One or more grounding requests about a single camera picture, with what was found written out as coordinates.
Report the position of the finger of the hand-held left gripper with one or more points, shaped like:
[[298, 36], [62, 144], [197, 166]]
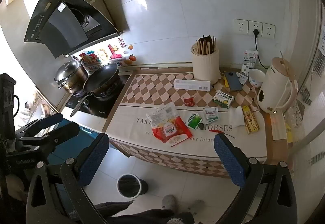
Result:
[[48, 122], [64, 130]]

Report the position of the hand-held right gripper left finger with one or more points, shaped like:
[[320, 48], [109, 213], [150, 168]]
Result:
[[94, 160]]

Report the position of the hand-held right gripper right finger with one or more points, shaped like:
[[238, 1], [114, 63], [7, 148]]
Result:
[[229, 160]]

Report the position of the long yellow box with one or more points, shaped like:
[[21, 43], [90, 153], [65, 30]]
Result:
[[250, 120]]

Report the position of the white sachet green bottom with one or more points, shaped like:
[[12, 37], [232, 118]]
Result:
[[211, 115]]

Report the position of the round white rimmed trash bin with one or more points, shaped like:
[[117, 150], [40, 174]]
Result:
[[144, 187]]

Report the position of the green white medicine box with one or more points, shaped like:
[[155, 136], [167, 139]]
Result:
[[223, 98]]

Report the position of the red white snack bag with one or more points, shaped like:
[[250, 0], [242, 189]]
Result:
[[170, 130]]

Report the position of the black glass gas stove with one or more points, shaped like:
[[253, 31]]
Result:
[[99, 110]]

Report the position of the black bin liner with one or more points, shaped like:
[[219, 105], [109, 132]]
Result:
[[128, 184]]

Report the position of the crumpled white tissue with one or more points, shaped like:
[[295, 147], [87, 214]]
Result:
[[236, 117]]

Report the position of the small dark crumpled scrap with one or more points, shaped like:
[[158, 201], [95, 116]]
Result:
[[202, 126]]

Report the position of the steel cooking pot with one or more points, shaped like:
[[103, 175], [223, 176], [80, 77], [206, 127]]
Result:
[[76, 82]]

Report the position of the green centred white sachet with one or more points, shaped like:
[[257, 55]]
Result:
[[194, 120]]

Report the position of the steel pot lid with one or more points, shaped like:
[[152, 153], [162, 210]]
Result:
[[67, 69]]

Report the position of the small red wrapper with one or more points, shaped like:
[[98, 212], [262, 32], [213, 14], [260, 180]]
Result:
[[189, 101]]

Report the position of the grey fuzzy slipper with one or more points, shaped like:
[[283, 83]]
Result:
[[169, 202]]

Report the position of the person's dark pants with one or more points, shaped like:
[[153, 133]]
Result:
[[142, 216]]

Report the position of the blue grey phone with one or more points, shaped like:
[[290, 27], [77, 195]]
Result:
[[233, 82]]

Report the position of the small white flat packet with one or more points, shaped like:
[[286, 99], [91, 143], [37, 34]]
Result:
[[243, 79]]

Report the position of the long white flat box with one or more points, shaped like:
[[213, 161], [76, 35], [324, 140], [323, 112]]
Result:
[[193, 85]]

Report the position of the white patterned bowl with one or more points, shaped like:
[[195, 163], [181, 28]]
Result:
[[256, 79]]

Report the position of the cream electric kettle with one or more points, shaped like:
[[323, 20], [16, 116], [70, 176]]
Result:
[[274, 87]]

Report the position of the checkered printed tablecloth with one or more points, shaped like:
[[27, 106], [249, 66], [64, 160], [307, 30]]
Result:
[[142, 87]]

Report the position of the cream ribbed chopstick holder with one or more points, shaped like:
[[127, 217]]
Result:
[[205, 66]]

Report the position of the black glass range hood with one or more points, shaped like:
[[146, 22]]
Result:
[[63, 26]]

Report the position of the tall white printed packet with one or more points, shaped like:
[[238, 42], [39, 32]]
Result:
[[248, 61]]

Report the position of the patterned glass sliding door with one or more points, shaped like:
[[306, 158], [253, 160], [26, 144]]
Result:
[[309, 87]]

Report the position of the bundle of wooden chopsticks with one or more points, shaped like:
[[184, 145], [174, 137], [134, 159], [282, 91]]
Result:
[[204, 46]]

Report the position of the colourful wall stickers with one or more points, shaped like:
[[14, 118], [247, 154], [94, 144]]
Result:
[[114, 52]]

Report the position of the white wall outlet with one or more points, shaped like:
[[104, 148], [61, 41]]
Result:
[[268, 30], [255, 26], [240, 26]]

